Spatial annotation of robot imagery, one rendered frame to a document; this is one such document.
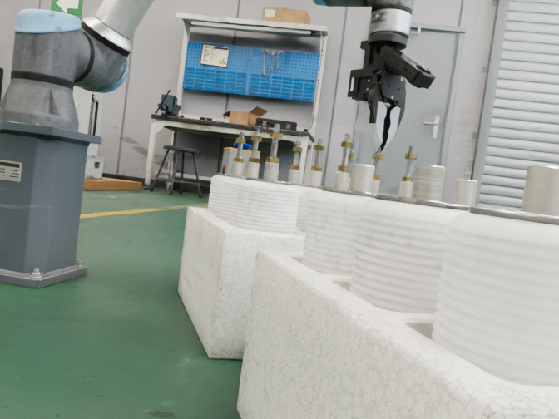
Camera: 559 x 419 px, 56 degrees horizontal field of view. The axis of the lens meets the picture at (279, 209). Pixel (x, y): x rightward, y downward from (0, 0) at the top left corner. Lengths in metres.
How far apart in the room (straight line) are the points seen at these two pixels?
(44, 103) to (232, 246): 0.54
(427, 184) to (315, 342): 0.14
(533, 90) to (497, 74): 0.40
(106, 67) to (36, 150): 0.27
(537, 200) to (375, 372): 0.13
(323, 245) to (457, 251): 0.21
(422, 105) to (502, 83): 0.82
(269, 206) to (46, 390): 0.36
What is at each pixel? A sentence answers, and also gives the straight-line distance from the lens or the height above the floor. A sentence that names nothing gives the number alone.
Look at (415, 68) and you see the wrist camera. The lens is 0.96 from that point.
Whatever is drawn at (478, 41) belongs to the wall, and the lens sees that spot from 6.18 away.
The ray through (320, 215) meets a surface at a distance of 0.49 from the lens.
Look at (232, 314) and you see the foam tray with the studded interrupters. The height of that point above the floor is 0.06.
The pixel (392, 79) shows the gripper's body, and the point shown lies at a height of 0.47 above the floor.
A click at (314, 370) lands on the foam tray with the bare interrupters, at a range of 0.39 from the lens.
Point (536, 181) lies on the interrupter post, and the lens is 0.31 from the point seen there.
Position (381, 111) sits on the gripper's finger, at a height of 0.40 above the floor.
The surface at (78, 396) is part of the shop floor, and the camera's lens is 0.63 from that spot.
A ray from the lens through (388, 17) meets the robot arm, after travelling 1.03.
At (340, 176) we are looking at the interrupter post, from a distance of 0.83.
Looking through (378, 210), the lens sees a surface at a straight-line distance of 0.38.
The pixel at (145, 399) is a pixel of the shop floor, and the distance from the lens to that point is 0.63.
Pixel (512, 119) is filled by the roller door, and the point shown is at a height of 1.21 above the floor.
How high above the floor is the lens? 0.25
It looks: 3 degrees down
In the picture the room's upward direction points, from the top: 7 degrees clockwise
